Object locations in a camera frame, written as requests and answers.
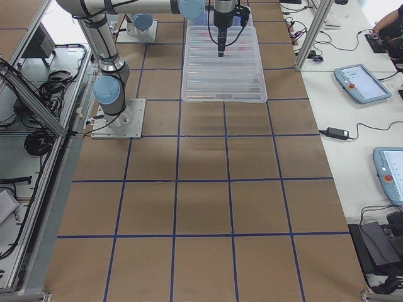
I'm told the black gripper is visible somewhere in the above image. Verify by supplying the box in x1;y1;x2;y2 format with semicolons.
213;11;234;57

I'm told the clear plastic box lid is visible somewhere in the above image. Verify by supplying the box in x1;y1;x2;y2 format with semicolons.
181;25;268;103

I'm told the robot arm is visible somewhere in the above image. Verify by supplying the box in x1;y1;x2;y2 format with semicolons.
57;1;211;128
125;13;157;39

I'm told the person forearm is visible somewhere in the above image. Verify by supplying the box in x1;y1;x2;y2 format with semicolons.
373;6;402;33

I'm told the clear plastic storage box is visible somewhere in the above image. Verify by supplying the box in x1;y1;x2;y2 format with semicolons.
179;1;251;30

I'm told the teach pendant upper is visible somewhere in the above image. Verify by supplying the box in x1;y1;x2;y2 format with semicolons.
333;64;392;104

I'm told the teach pendant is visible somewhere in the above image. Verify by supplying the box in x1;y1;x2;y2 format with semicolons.
373;147;402;206
333;64;392;104

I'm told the black power adapter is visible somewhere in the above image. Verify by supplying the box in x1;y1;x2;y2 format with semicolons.
326;127;349;140

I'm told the teach pendant lower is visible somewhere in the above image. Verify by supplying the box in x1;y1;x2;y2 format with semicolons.
373;147;402;206

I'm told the aluminium frame post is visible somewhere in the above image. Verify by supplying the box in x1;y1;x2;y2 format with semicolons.
295;0;332;72

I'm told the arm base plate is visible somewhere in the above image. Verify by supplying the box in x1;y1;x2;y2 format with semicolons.
90;99;146;139
116;20;158;44

